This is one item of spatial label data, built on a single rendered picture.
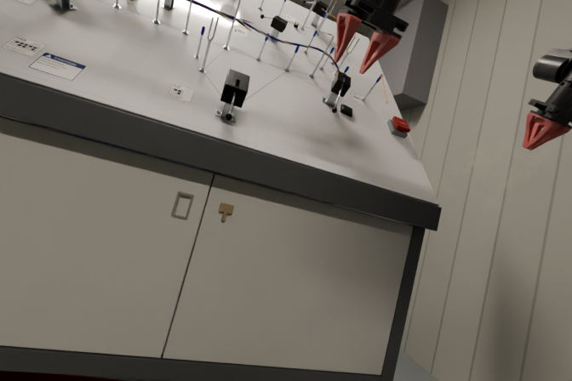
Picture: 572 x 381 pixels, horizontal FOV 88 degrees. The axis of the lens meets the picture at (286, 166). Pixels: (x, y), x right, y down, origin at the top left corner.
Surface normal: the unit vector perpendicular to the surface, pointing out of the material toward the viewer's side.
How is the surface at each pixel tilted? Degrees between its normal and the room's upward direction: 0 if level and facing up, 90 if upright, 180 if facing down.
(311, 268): 90
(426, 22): 90
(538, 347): 90
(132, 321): 90
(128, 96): 50
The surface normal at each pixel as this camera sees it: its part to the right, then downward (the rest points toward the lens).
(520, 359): -0.91, -0.27
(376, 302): 0.31, -0.01
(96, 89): 0.40, -0.62
